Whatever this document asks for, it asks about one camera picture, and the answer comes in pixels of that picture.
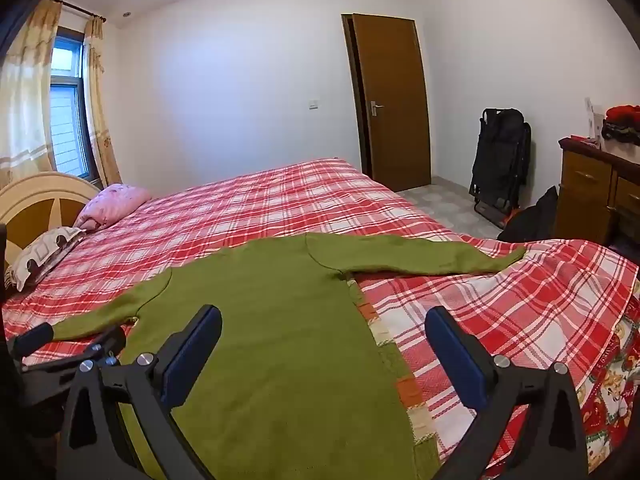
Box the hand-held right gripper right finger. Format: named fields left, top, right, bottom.
left=424, top=306, right=590, bottom=480

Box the brown patterned pillow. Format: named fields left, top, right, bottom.
left=5, top=226, right=87, bottom=292

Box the window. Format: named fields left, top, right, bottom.
left=50, top=35, right=98, bottom=181

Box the bed with red plaid sheet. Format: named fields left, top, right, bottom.
left=0, top=158, right=640, bottom=480

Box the brown wooden door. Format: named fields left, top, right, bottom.
left=341, top=12, right=432, bottom=192

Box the folded black stroller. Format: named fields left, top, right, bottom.
left=469, top=107, right=532, bottom=228

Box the black bag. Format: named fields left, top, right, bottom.
left=497, top=186, right=560, bottom=243

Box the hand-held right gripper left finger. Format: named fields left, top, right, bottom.
left=59, top=304, right=223, bottom=480

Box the yellow floral curtain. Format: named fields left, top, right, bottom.
left=0, top=0, right=63, bottom=191
left=82, top=17, right=122, bottom=188

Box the pink pillow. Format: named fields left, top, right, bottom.
left=74, top=183, right=152, bottom=232

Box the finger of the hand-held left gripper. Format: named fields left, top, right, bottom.
left=22, top=325, right=127, bottom=376
left=12, top=322, right=55, bottom=358

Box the white box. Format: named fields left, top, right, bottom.
left=584, top=97, right=605, bottom=141

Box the dark curtain rod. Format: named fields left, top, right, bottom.
left=45, top=0, right=108, bottom=23

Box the brown wooden dresser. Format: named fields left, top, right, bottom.
left=556, top=136, right=640, bottom=261

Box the cartoon printed quilt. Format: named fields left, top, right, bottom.
left=582, top=310, right=640, bottom=476

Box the cream wooden headboard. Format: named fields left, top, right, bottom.
left=0, top=171, right=103, bottom=261

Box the green striped knit sweater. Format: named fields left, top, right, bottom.
left=50, top=232, right=526, bottom=480

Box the red and black clothes pile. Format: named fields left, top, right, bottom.
left=601, top=104, right=640, bottom=143

